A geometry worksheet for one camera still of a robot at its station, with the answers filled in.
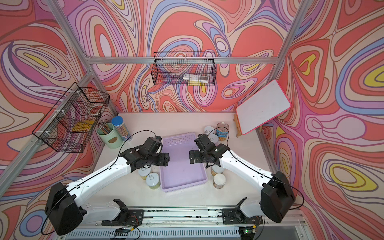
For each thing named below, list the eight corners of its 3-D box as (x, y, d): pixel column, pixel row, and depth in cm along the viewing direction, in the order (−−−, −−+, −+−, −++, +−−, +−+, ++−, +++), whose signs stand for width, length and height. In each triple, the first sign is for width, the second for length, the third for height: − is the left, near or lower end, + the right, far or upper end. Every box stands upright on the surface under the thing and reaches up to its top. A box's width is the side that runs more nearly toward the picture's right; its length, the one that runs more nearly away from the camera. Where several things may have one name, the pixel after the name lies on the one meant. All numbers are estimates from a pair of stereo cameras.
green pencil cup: (111, 152, 100) (99, 139, 88) (106, 142, 105) (95, 128, 93) (124, 145, 103) (115, 131, 91) (120, 136, 109) (110, 121, 96)
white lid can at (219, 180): (213, 188, 84) (214, 184, 79) (212, 178, 88) (213, 173, 83) (224, 188, 84) (226, 184, 79) (223, 178, 88) (225, 173, 83)
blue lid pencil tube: (121, 141, 104) (109, 124, 89) (123, 134, 108) (113, 116, 94) (131, 141, 104) (121, 124, 89) (133, 134, 108) (124, 116, 94)
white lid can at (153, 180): (146, 189, 83) (144, 186, 79) (149, 175, 88) (147, 172, 84) (160, 189, 83) (158, 186, 79) (162, 175, 88) (160, 172, 84)
